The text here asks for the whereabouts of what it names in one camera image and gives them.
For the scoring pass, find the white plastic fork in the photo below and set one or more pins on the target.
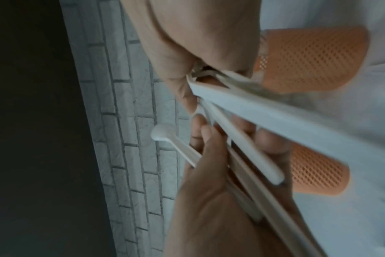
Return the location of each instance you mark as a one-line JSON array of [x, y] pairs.
[[259, 155]]

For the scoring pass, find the person's left hand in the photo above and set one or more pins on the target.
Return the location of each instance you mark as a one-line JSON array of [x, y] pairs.
[[208, 213]]

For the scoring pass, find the person's right hand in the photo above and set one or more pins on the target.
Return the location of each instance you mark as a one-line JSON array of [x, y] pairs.
[[195, 37]]

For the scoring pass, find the white plastic knife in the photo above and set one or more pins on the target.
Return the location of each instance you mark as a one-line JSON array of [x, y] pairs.
[[275, 223], [275, 115]]

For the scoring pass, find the grey cabinet panel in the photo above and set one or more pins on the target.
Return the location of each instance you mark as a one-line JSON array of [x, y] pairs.
[[27, 125]]

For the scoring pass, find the orange mesh knife cup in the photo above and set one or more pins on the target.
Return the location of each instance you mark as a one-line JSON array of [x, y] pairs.
[[313, 60]]

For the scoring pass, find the orange mesh fork cup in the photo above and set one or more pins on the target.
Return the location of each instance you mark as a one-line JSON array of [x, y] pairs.
[[319, 170]]

